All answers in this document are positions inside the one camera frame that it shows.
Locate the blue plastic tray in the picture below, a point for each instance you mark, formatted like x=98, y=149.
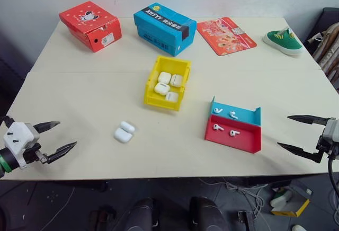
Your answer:
x=245, y=115

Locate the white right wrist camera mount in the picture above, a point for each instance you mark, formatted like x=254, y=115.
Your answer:
x=331, y=129

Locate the beige patterned clothing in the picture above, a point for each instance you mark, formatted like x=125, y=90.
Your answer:
x=328, y=51

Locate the dark chair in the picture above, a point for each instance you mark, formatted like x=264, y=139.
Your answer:
x=325, y=19

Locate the dark rounded shape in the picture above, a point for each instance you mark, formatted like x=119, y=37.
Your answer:
x=206, y=215
x=140, y=215

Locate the red cardboard shoe box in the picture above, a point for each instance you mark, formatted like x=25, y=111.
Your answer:
x=87, y=27

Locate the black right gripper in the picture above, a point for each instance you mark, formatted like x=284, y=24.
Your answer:
x=327, y=147

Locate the blue cardboard shoe box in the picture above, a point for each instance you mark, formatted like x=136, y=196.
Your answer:
x=161, y=29

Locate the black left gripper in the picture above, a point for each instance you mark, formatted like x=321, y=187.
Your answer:
x=31, y=155

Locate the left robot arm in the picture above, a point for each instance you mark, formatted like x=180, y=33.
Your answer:
x=8, y=162

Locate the yellow plastic bin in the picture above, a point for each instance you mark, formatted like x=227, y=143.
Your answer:
x=162, y=103

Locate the white shoe on floor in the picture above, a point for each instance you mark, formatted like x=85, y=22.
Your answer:
x=299, y=228

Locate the green and white sneaker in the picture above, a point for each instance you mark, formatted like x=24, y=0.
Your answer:
x=284, y=41

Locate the yellow bin with white cases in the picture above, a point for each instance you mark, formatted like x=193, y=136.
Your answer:
x=296, y=207

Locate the orange printed flat package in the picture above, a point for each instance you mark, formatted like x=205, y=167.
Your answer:
x=225, y=36

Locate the white wireless earbud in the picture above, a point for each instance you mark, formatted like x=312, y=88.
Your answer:
x=233, y=115
x=216, y=127
x=233, y=133
x=217, y=110

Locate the red plastic tray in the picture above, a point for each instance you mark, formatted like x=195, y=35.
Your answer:
x=238, y=142

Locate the black metal floor bracket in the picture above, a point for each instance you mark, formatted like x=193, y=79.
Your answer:
x=245, y=219

